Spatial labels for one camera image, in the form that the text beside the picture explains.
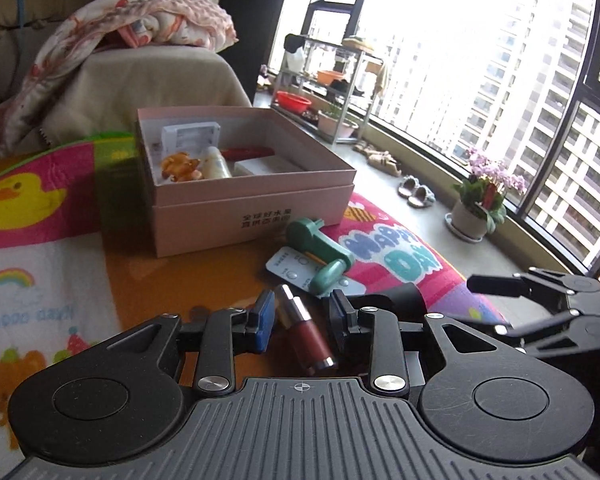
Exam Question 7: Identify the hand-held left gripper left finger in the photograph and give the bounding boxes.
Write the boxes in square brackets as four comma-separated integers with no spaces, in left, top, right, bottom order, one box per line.
[87,289,277,395]

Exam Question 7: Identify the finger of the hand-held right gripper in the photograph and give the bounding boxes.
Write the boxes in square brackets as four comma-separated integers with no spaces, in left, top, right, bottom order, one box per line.
[487,307,588,359]
[466,267,600,312]

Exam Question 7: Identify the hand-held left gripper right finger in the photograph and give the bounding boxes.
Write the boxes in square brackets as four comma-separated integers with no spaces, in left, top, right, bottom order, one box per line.
[328,289,527,395]

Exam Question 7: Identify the red lip gloss tube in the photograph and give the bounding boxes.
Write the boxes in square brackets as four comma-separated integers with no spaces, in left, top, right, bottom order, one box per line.
[274,284,337,377]

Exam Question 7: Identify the white blister pack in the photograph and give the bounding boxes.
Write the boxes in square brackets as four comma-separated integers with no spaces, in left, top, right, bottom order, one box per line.
[266,246,367,297]

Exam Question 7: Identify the green plastic tool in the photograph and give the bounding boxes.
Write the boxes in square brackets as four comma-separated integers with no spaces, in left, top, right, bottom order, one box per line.
[286,216,355,296]

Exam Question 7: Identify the pink cardboard box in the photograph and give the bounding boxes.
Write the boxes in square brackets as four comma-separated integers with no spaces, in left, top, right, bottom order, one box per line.
[134,106,357,259]

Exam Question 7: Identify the small white box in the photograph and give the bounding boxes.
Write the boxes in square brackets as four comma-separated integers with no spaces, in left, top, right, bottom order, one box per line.
[234,156,301,177]

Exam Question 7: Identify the white plastic bottle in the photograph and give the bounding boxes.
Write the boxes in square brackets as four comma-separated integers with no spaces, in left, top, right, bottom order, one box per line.
[200,146,233,180]

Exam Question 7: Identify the red slender object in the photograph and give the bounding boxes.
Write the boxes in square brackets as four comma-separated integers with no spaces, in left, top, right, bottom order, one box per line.
[220,146,275,160]

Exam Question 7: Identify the orange toy figure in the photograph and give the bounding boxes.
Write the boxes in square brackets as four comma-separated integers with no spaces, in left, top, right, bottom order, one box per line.
[160,152,203,184]

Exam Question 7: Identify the white carton box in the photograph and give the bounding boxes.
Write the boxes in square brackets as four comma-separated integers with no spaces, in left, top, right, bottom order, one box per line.
[161,122,221,154]

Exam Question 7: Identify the pink flowers in pot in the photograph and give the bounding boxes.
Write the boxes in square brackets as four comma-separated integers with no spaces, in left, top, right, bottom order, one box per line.
[445,147,528,245]

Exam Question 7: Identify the grey slippers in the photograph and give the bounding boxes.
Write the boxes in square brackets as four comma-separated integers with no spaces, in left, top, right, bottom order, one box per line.
[397,176,436,209]

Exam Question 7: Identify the beige shoes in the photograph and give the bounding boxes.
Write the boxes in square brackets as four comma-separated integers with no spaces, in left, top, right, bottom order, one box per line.
[352,141,401,177]

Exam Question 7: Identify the green potted plant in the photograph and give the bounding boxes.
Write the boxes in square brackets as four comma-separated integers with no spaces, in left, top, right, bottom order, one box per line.
[317,105,359,139]

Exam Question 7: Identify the metal shelf rack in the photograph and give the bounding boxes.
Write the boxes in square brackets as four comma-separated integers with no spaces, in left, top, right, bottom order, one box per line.
[270,35,386,146]

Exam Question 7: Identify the apartment buildings outside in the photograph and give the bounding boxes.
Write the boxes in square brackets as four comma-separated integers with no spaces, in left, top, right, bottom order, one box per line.
[300,0,600,281]

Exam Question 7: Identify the red plastic basin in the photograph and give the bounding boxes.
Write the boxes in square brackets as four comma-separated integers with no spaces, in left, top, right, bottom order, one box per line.
[275,91,313,115]

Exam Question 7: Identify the colourful printed play mat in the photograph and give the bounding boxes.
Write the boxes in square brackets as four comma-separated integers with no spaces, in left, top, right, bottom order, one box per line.
[0,132,511,480]

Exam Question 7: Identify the beige sofa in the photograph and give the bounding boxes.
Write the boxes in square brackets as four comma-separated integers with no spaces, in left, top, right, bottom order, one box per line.
[0,0,253,161]

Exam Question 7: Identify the printed pink blanket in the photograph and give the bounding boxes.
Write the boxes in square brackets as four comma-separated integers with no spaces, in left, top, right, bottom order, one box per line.
[0,0,238,161]

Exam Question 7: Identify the black window frame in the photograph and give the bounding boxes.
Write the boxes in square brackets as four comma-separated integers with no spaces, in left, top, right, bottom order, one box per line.
[270,0,600,286]

